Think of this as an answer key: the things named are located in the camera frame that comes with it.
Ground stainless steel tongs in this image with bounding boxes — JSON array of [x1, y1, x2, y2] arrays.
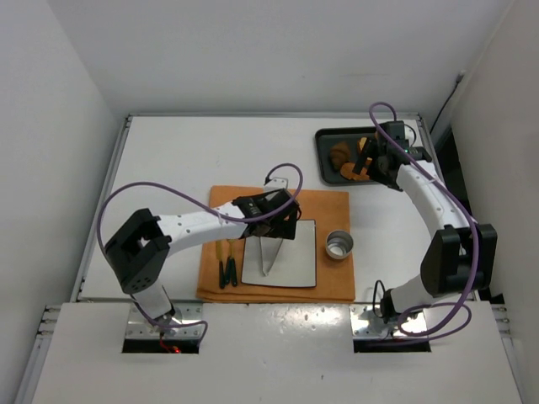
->
[[259, 237, 283, 276]]

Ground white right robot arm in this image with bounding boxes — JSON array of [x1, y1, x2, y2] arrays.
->
[[356, 120, 498, 322]]

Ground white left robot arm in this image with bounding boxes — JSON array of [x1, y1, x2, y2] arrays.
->
[[104, 189, 301, 328]]

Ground orange bread roll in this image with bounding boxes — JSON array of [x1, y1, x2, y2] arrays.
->
[[357, 136, 371, 157]]

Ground toasted bread slice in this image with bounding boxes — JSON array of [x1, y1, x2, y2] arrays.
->
[[339, 162, 370, 182]]

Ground brown croissant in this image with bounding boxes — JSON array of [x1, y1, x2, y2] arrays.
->
[[329, 141, 350, 171]]

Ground white square plate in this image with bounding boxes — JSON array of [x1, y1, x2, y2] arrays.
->
[[241, 221, 317, 288]]

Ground cream mug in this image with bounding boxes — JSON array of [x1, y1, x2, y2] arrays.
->
[[325, 230, 354, 261]]

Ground orange cloth placemat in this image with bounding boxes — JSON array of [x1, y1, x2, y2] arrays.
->
[[196, 189, 355, 303]]

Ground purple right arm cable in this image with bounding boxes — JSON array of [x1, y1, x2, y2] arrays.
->
[[369, 102, 482, 338]]

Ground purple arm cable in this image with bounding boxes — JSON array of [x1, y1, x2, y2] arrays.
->
[[97, 163, 304, 347], [369, 102, 482, 338]]

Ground green handled gold spoon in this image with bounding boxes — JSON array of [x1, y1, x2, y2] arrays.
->
[[227, 239, 238, 287]]

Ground black wall cable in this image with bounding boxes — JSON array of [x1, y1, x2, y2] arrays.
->
[[430, 74, 463, 136]]

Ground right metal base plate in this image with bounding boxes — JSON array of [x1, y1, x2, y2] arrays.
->
[[350, 304, 427, 341]]

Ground metal base plate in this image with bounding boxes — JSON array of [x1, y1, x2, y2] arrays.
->
[[350, 304, 427, 341], [125, 303, 205, 341]]

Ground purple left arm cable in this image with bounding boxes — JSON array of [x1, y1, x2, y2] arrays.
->
[[97, 163, 304, 347]]

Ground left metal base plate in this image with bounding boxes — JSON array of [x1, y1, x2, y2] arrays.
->
[[125, 303, 205, 341]]

